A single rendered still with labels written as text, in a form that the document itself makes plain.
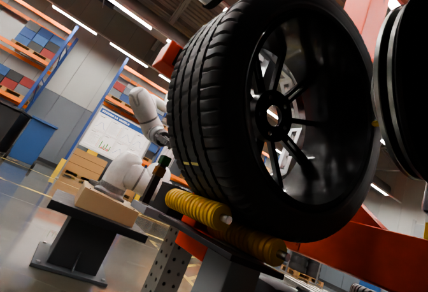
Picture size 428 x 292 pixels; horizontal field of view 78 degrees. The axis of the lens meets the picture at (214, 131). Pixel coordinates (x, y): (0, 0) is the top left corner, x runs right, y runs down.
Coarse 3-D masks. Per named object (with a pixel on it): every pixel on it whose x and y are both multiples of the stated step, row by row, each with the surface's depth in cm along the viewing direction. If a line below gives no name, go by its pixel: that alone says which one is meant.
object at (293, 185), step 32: (288, 32) 76; (320, 32) 75; (256, 64) 82; (288, 64) 94; (320, 64) 86; (352, 64) 79; (256, 96) 80; (288, 96) 89; (320, 96) 93; (352, 96) 84; (256, 128) 77; (288, 128) 84; (320, 128) 94; (352, 128) 84; (256, 160) 55; (320, 160) 89; (352, 160) 80; (288, 192) 81; (320, 192) 76
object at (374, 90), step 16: (400, 16) 41; (384, 32) 41; (384, 48) 41; (384, 64) 41; (384, 80) 41; (384, 96) 40; (384, 112) 40; (384, 128) 40; (400, 128) 39; (400, 144) 40; (400, 160) 43; (416, 176) 46
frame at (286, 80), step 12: (264, 60) 100; (276, 60) 96; (288, 72) 99; (288, 84) 103; (300, 96) 103; (300, 108) 104; (300, 132) 102; (300, 144) 101; (288, 156) 104; (288, 168) 97
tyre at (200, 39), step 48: (240, 0) 57; (288, 0) 62; (192, 48) 64; (240, 48) 53; (192, 96) 56; (240, 96) 53; (192, 144) 58; (240, 144) 52; (240, 192) 52; (288, 240) 60
